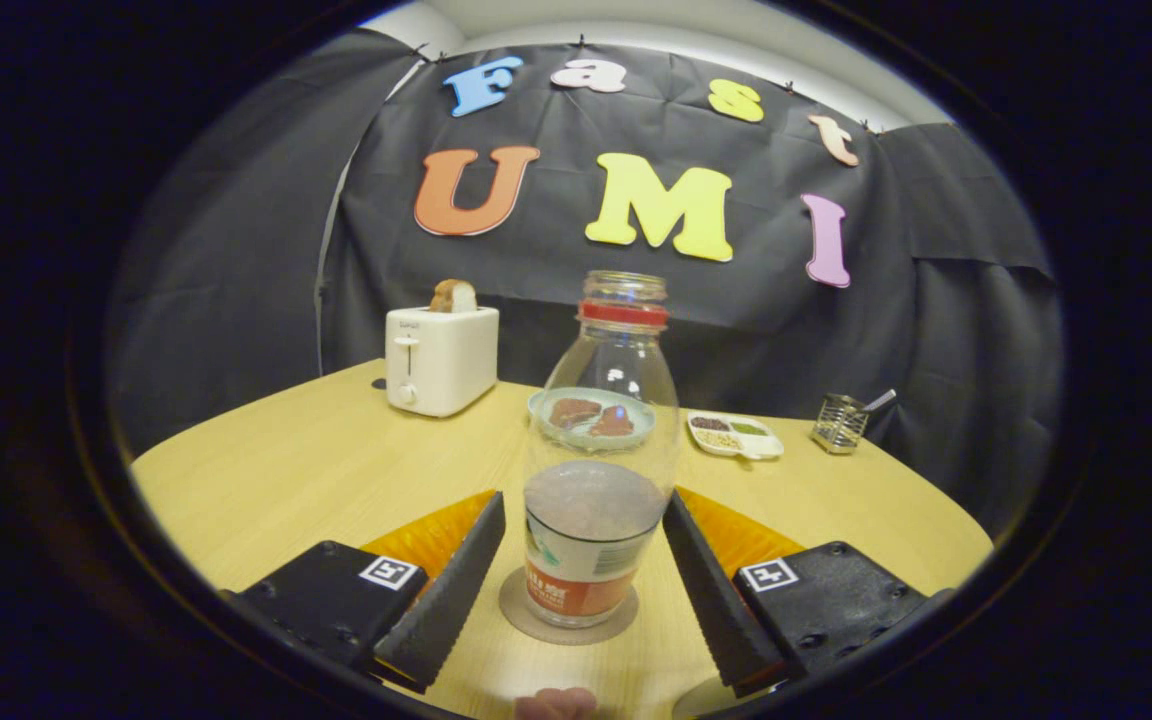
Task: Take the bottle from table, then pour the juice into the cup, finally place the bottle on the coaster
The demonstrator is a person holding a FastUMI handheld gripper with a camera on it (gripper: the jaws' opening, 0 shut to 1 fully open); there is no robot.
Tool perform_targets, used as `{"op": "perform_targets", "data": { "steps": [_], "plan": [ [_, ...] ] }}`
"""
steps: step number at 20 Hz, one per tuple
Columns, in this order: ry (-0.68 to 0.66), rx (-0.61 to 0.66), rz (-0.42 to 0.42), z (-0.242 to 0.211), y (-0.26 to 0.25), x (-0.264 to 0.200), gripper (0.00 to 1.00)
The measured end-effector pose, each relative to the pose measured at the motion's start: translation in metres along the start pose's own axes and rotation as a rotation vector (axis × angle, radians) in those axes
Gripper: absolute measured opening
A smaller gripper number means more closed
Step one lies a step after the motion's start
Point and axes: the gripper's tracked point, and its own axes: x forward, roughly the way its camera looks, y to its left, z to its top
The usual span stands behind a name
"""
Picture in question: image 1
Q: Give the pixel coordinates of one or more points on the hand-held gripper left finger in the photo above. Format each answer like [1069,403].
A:
[456,590]

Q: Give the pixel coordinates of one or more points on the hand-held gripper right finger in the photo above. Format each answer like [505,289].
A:
[721,600]

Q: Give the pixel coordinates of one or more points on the round brown coaster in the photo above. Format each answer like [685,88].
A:
[519,610]

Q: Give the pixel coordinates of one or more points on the clear plastic juice bottle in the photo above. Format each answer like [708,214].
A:
[601,520]

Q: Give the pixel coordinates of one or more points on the white compartment dish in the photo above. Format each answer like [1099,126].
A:
[736,437]

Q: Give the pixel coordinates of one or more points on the round green plate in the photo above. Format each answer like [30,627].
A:
[535,407]

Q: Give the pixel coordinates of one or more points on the wooden table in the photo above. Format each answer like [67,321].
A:
[286,480]

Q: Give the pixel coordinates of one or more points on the white toaster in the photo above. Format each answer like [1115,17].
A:
[441,360]

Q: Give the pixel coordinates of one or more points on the metal spoon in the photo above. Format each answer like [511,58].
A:
[881,400]

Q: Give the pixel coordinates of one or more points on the bread slice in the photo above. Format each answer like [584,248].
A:
[453,297]

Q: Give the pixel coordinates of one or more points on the black backdrop cloth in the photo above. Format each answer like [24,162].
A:
[236,250]

